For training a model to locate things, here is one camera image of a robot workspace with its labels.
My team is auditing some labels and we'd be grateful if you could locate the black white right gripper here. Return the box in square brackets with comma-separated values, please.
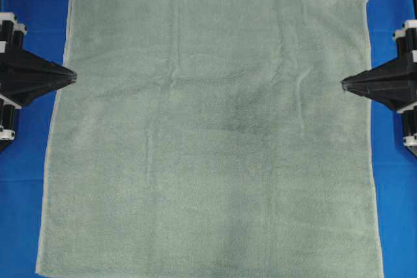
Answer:
[340, 20, 417, 147]

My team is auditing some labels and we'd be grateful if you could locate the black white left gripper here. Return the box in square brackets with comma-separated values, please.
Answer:
[0, 12, 78, 154]

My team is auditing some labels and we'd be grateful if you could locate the pale green bath towel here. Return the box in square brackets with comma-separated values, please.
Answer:
[36, 0, 384, 277]

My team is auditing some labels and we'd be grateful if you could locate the blue table cloth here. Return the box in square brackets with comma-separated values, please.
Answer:
[1, 0, 416, 277]

